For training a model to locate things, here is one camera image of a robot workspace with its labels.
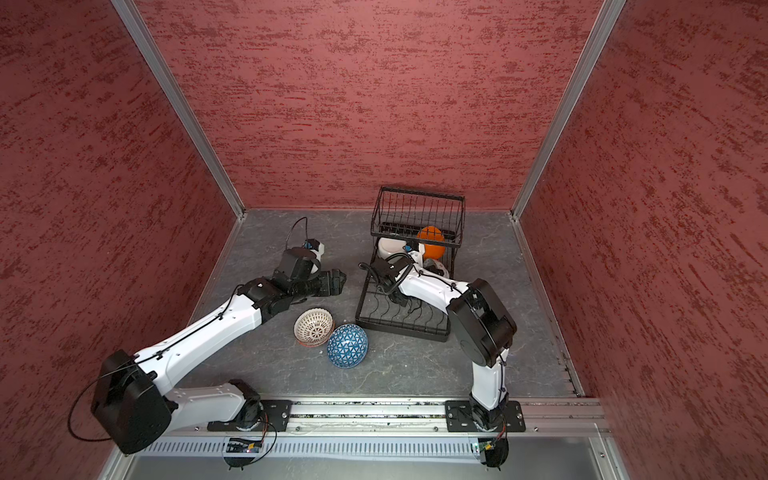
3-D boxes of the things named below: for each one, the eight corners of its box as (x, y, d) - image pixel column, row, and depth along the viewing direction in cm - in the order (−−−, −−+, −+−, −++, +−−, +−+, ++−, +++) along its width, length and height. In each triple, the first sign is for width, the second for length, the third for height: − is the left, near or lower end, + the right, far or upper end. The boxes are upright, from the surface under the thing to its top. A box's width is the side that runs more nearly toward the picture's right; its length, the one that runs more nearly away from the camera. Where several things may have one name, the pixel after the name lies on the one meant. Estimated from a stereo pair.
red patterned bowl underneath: (294, 351, 87) (288, 343, 82) (302, 315, 94) (297, 306, 89) (332, 351, 87) (329, 343, 82) (337, 315, 94) (334, 306, 89)
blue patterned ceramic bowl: (329, 368, 83) (325, 360, 77) (334, 333, 90) (330, 323, 84) (367, 368, 83) (365, 360, 77) (369, 333, 90) (367, 323, 84)
